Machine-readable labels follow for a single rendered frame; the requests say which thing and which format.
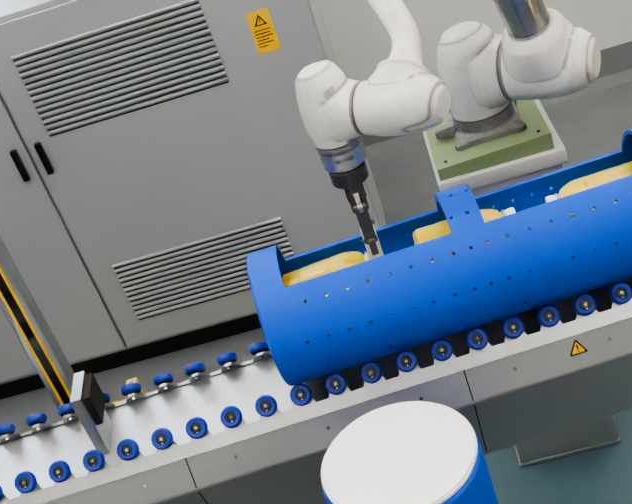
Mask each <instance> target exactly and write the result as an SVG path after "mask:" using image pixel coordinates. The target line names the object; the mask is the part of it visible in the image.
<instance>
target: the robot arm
mask: <svg viewBox="0 0 632 504"><path fill-rule="evenodd" d="M366 1H367V2H368V4H369V5H370V7H371V8H372V10H373V11H374V13H375V14H376V15H377V17H378V18H379V20H380V21H381V23H382V24H383V26H384V27H385V29H386V30H387V32H388V33H389V35H390V37H391V40H392V50H391V54H390V56H389V58H388V59H386V60H384V61H381V62H380V63H379V64H378V65H377V68H376V70H375V71H374V73H373V74H372V75H371V76H370V77H369V79H368V80H366V81H356V80H352V79H346V76H345V74H344V72H343V71H342V70H341V69H340V68H339V67H338V66H337V65H335V64H334V63H333V62H332V61H329V60H323V61H319V62H316V63H313V64H310V65H308V66H306V67H304V68H303V69H302V70H301V71H300V73H299V74H298V76H297V78H296V80H295V90H296V97H297V102H298V107H299V111H300V115H301V118H302V121H303V123H304V126H305V128H306V130H307V133H308V134H309V136H310V137H311V138H312V140H313V141H314V144H315V146H316V150H317V152H318V154H319V157H320V159H321V161H322V163H323V165H324V168H325V169H324V170H326V171H328V172H329V175H330V178H331V181H332V184H333V186H334V187H336V188H338V189H344V191H345V194H346V197H347V200H348V202H349V203H350V205H351V208H352V211H353V213H355V214H356V216H357V220H358V222H359V226H360V227H361V229H360V231H361V234H362V237H363V240H361V242H362V244H365V247H366V250H367V253H368V256H369V259H370V260H371V259H374V258H377V257H380V256H383V255H384V254H383V251H382V248H381V245H380V242H379V239H378V236H377V233H376V230H375V227H374V225H372V224H375V220H374V219H372V220H371V219H370V215H369V213H368V209H369V205H368V202H367V199H366V196H367V195H366V192H365V189H364V186H363V182H364V181H365V180H366V179H367V178H368V175H369V172H368V169H367V166H366V162H365V158H366V151H365V148H364V144H363V141H362V138H361V136H365V135H374V136H402V135H409V134H415V133H420V132H424V131H427V130H430V129H432V128H434V127H436V126H438V125H439V124H441V123H442V122H443V120H444V119H445V118H446V117H447V115H448V113H449V110H450V112H451V115H452V116H450V117H449V118H448V122H447V123H446V124H444V125H442V126H440V127H438V128H436V129H434V132H435V135H436V138H437V139H445V138H452V137H455V139H456V140H455V144H454V146H455V149H456V151H463V150H466V149H468V148H470V147H472V146H475V145H478V144H481V143H484V142H487V141H491V140H494V139H497V138H500V137H503V136H506V135H510V134H514V133H520V132H523V131H525V130H526V129H527V126H526V123H525V122H524V121H523V120H522V119H521V118H520V115H519V113H518V110H517V108H516V104H517V102H516V100H538V99H548V98H555V97H561V96H566V95H569V94H572V93H575V92H578V91H580V90H582V89H584V88H585V87H587V86H589V85H590V84H591V82H592V81H594V80H595V79H596V78H597V76H598V74H599V71H600V65H601V52H600V46H599V43H598V41H597V40H596V39H595V38H594V36H593V35H592V34H591V33H590V32H588V31H587V30H585V29H583V28H581V27H573V25H572V24H571V23H570V22H569V21H567V20H566V19H565V18H564V17H563V16H562V14H561V13H560V12H558V11H557V10H554V9H552V8H547V7H546V6H545V4H544V1H543V0H492V1H493V3H494V5H495V7H496V9H497V11H498V13H499V15H500V17H501V20H502V22H503V24H504V26H505V30H504V32H503V35H499V34H493V31H492V29H491V28H490V27H488V26H486V25H485V24H483V23H480V22H474V21H466V22H462V23H459V24H456V25H454V26H452V27H450V28H449V29H447V30H446V31H445V32H444V33H443V34H442V36H441V39H440V43H439V46H438V48H437V71H438V76H439V78H438V77H436V76H435V75H431V74H430V72H429V70H428V69H427V68H426V67H425V66H424V65H423V57H422V42H421V36H420V33H419V30H418V27H417V25H416V23H415V21H414V19H413V17H412V15H411V14H410V12H409V10H408V9H407V7H406V6H405V4H404V3H403V1H402V0H366Z"/></svg>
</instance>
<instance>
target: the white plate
mask: <svg viewBox="0 0 632 504"><path fill-rule="evenodd" d="M477 454H478V443H477V438H476V435H475V432H474V430H473V428H472V426H471V425H470V423H469V422H468V421H467V419H466V418H465V417H464V416H462V415H461V414H460V413H458V412H457V411H455V410H453V409H451V408H449V407H447V406H444V405H441V404H437V403H432V402H425V401H408V402H400V403H395V404H391V405H387V406H384V407H381V408H378V409H375V410H373V411H371V412H369V413H367V414H365V415H363V416H361V417H359V418H358V419H356V420H355V421H353V422H352V423H351V424H349V425H348V426H347V427H346V428H345V429H344V430H343V431H341V432H340V433H339V435H338V436H337V437H336V438H335V439H334V440H333V442H332V443H331V445H330V446H329V448H328V450H327V452H326V454H325V456H324V459H323V462H322V467H321V480H322V484H323V488H324V490H325V492H326V494H327V496H328V498H329V499H330V500H331V502H332V503H333V504H441V503H443V502H444V501H446V500H447V499H449V498H450V497H451V496H452V495H454V494H455V493H456V492H457V491H458V490H459V489H460V488H461V487H462V486H463V484H464V483H465V482H466V480H467V479H468V478H469V476H470V474H471V473H472V470H473V468H474V466H475V463H476V459H477Z"/></svg>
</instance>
